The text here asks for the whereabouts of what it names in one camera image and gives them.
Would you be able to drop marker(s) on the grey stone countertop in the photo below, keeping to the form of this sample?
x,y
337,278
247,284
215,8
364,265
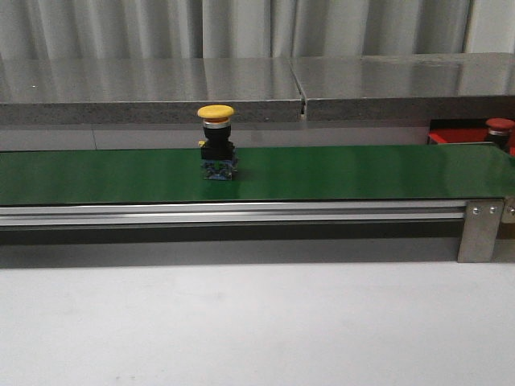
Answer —
x,y
311,101

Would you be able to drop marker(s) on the green conveyor belt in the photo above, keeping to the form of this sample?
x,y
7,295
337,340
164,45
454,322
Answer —
x,y
37,178

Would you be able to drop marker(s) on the yellow mushroom push button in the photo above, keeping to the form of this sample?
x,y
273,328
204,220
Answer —
x,y
218,153

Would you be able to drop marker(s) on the red mushroom push button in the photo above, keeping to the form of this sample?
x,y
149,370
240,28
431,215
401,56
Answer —
x,y
499,132

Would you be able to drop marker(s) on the red plastic tray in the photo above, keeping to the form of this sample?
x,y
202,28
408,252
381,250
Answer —
x,y
464,137

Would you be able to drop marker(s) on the white pleated curtain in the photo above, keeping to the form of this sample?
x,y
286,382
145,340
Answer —
x,y
50,30

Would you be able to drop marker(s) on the steel conveyor support bracket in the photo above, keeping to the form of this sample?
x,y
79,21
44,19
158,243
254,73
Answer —
x,y
479,233

